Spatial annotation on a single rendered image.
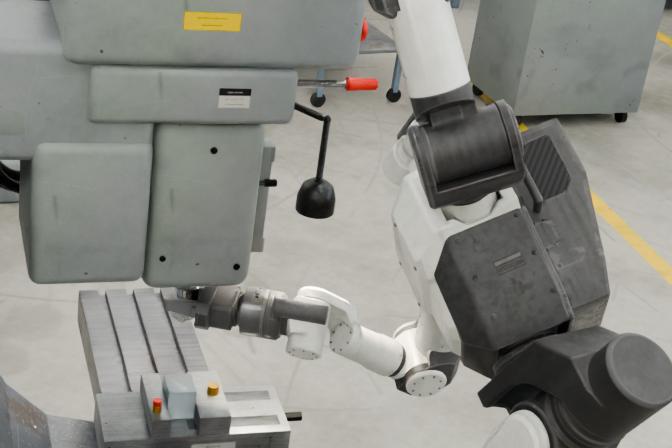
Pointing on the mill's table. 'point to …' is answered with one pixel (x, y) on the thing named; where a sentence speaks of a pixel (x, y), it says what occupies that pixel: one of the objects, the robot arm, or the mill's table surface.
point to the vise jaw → (210, 405)
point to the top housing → (207, 7)
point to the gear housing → (191, 94)
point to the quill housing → (202, 204)
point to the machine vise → (267, 415)
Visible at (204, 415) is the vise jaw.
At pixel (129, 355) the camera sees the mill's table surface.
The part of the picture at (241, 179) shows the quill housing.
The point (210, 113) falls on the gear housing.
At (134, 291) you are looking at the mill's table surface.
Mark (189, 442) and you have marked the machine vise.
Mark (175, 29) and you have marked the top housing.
